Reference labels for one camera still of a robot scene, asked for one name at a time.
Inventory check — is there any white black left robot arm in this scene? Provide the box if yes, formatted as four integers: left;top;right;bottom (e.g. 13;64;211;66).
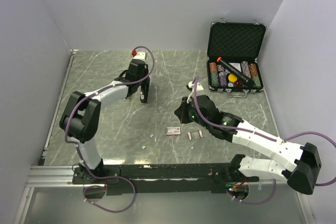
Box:
59;56;150;183

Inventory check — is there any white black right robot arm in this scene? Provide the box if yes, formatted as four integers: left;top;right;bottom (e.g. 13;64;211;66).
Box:
174;95;322;195

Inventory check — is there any yellow round chip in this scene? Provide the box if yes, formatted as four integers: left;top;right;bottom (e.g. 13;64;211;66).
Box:
228;73;238;82

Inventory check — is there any red white staple box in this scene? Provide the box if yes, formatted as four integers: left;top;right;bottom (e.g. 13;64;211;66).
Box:
166;127;181;136

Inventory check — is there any black tube with orange cap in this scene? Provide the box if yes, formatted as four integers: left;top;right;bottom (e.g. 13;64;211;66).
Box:
216;57;254;88

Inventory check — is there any black poker chip case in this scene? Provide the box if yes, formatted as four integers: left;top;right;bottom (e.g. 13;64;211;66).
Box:
206;22;267;94

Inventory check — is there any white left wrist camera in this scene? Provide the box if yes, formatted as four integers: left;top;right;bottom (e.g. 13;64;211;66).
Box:
131;50;147;62

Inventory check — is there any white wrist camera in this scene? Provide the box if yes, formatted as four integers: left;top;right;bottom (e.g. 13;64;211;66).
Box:
186;81;204;103
131;50;147;62

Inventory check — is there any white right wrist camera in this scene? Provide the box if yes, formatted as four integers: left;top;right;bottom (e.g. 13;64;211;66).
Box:
186;81;204;103

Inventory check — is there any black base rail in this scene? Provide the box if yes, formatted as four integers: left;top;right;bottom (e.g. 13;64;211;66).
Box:
72;163;259;196

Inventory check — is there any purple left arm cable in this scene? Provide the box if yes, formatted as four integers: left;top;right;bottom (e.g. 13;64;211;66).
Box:
64;46;155;213

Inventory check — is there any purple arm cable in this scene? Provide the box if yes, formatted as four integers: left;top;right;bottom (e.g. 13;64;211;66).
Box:
64;46;155;213
193;76;336;205

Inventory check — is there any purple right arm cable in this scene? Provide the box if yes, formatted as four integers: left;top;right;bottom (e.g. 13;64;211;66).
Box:
193;76;336;205

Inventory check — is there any aluminium frame rail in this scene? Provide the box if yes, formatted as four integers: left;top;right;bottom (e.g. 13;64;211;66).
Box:
13;165;79;224

